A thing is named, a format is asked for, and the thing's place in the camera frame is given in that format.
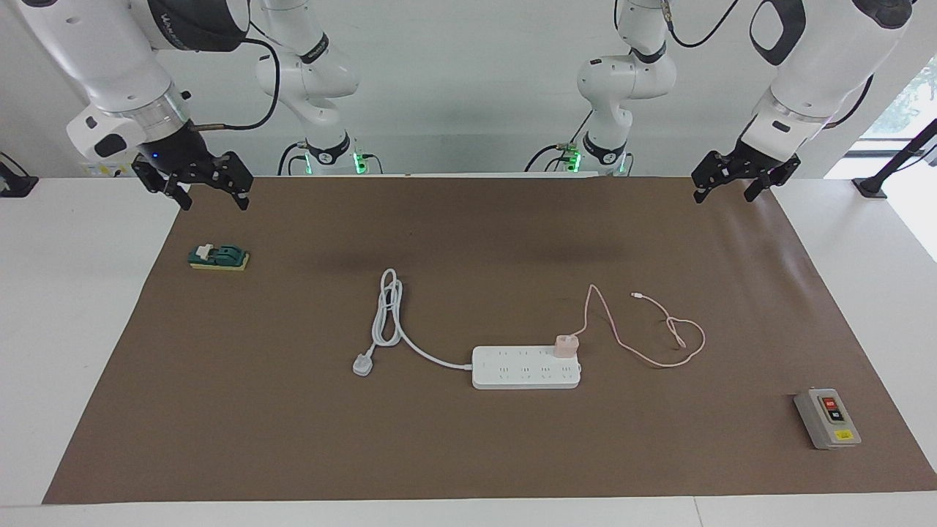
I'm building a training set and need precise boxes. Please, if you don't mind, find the pink charging cable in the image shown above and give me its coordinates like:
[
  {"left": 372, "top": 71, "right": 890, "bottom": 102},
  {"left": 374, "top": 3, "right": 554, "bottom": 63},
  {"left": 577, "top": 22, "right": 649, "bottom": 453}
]
[{"left": 578, "top": 284, "right": 706, "bottom": 369}]

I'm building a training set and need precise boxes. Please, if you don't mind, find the white power strip with cord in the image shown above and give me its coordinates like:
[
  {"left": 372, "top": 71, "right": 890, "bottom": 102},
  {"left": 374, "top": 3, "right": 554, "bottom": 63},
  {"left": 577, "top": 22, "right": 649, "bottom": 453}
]
[{"left": 353, "top": 269, "right": 582, "bottom": 390}]

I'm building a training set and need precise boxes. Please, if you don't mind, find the black angled stand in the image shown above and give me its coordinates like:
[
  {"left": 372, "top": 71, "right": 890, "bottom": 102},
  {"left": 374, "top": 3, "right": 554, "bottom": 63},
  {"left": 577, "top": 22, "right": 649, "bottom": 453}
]
[{"left": 853, "top": 119, "right": 937, "bottom": 199}]

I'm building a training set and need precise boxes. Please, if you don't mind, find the bright window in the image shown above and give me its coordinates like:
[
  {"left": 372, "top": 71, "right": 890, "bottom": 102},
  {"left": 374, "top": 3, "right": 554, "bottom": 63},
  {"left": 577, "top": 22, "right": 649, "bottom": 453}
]
[{"left": 858, "top": 57, "right": 937, "bottom": 141}]

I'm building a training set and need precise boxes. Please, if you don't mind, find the brown table mat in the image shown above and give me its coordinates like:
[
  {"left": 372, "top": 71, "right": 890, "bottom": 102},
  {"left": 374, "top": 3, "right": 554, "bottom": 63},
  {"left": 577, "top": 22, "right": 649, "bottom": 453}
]
[{"left": 42, "top": 174, "right": 937, "bottom": 504}]

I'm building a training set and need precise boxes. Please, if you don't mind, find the black right arm base cable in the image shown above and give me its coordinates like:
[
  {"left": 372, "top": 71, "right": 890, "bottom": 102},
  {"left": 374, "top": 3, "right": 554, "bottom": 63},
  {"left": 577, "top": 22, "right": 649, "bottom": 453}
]
[{"left": 277, "top": 141, "right": 312, "bottom": 176}]

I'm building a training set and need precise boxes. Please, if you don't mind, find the black arm base cable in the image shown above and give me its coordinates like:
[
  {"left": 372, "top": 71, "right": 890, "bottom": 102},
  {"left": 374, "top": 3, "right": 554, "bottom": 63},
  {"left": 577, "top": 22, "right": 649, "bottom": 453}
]
[
  {"left": 277, "top": 141, "right": 312, "bottom": 176},
  {"left": 525, "top": 110, "right": 594, "bottom": 174}
]

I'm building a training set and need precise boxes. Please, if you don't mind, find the green knife switch yellow base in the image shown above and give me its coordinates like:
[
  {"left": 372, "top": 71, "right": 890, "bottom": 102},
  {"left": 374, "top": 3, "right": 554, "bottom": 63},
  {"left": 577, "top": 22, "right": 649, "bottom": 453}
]
[{"left": 187, "top": 243, "right": 250, "bottom": 272}]

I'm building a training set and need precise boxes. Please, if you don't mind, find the white wall socket box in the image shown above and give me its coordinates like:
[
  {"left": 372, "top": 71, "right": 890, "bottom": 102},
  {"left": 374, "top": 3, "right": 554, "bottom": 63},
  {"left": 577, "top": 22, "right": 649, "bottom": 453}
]
[{"left": 79, "top": 160, "right": 138, "bottom": 179}]

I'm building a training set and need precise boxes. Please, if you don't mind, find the black left arm base cable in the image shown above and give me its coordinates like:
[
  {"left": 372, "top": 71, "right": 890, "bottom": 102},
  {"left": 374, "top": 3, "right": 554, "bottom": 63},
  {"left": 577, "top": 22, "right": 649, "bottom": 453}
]
[{"left": 525, "top": 110, "right": 594, "bottom": 174}]

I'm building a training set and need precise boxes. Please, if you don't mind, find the black table clamp mount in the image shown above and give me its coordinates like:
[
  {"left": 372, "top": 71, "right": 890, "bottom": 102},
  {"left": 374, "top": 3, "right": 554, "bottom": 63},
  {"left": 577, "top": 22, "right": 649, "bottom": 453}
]
[{"left": 0, "top": 152, "right": 39, "bottom": 198}]

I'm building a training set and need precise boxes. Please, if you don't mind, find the grey push-button switch box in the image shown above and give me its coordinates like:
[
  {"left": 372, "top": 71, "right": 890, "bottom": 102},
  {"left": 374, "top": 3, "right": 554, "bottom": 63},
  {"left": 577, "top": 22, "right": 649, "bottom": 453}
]
[{"left": 794, "top": 388, "right": 862, "bottom": 450}]

